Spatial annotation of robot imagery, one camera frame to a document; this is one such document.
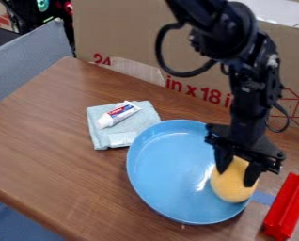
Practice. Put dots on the blue plate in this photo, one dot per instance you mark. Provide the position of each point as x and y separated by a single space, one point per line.
169 162

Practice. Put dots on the yellow ball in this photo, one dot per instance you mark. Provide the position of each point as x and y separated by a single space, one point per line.
228 184

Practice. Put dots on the blue tape strip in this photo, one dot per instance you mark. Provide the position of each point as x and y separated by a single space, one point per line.
263 197

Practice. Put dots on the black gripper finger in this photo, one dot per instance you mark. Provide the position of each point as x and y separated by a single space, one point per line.
253 171
223 158

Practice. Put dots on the black machine with lights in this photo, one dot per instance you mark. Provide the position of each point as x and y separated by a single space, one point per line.
30 13

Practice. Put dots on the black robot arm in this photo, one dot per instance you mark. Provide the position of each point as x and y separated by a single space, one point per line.
227 36

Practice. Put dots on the red plastic block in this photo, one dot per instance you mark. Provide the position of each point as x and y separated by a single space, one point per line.
283 213

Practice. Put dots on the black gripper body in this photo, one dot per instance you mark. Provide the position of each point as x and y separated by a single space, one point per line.
248 142

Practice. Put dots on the white toothpaste tube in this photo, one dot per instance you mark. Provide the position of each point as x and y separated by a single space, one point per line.
122 111

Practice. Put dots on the light blue folded cloth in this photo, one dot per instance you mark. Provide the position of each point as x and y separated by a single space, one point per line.
121 134

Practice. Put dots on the brown cardboard box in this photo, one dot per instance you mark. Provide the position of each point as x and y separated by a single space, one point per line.
116 30

